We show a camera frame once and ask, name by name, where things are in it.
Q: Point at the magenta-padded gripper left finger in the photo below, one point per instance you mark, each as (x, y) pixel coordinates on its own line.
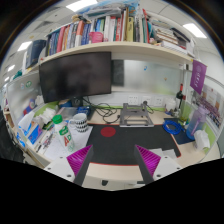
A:
(80, 158)

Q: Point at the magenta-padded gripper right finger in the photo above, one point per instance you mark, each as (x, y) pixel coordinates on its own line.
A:
(148, 159)

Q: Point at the white drink bottle green cap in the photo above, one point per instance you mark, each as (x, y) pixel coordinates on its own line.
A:
(65, 135)

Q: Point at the translucent purple water bottle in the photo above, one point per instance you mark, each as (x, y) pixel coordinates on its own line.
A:
(196, 123)

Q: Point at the white paper sheet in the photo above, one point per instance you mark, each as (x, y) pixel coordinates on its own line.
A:
(81, 136)

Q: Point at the black desk mat red edge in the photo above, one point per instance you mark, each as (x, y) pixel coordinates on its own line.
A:
(133, 136)

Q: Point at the black white checkered mug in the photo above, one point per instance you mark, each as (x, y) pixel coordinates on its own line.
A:
(80, 122)

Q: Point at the flat round red coaster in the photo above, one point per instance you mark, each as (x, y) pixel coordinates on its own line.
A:
(108, 131)

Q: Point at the dark blue mat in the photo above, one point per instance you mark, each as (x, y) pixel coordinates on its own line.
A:
(182, 138)

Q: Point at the grey metal laptop stand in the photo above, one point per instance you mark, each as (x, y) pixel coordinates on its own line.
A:
(136, 120)

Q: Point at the clear plastic box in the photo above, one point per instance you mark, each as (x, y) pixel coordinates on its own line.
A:
(68, 113)

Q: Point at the blue patterned box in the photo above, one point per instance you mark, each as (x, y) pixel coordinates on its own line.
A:
(84, 111)

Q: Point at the blue tissue box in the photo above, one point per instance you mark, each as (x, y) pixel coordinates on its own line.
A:
(33, 133)

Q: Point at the stack of white napkins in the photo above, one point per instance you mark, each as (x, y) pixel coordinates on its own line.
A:
(45, 116)

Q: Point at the blue round container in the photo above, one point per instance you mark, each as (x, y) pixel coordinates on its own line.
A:
(65, 103)

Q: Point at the white tissue pack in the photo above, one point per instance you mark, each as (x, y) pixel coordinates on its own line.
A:
(201, 139)

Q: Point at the white plastic bag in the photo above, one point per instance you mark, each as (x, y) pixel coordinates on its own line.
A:
(170, 105)

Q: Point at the dark wine bottle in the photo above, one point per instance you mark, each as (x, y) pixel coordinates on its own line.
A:
(180, 95)

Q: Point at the black computer monitor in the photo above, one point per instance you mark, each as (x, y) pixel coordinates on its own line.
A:
(75, 75)

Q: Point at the purple hanging banner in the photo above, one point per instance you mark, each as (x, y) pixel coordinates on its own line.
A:
(198, 76)

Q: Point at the beige shelf with books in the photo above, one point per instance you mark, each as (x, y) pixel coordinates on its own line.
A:
(116, 48)

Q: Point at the white wall socket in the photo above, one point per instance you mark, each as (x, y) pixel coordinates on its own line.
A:
(146, 100)
(133, 100)
(158, 100)

